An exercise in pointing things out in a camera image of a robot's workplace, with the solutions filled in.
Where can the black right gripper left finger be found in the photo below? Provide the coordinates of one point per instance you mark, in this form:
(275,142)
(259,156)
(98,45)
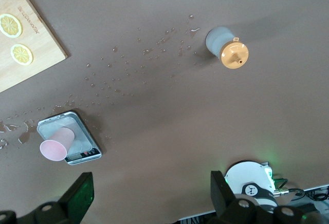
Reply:
(77,195)

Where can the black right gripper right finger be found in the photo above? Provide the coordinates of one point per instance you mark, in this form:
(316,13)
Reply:
(221,198)

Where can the pink plastic cup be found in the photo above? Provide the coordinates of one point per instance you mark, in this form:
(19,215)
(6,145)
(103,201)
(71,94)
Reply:
(52,150)

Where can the squeeze bottle with orange cap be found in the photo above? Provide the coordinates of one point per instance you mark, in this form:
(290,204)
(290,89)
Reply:
(235,55)

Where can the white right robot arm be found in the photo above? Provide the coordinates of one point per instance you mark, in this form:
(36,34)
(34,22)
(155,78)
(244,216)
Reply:
(241,174)

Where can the silver digital kitchen scale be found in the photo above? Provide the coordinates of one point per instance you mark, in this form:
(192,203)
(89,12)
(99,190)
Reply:
(84,141)

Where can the wooden cutting board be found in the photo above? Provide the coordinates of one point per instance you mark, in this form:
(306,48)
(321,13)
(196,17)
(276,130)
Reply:
(43,52)

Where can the yellow lemon slice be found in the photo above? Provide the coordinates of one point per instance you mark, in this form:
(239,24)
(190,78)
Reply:
(10,25)
(22,54)

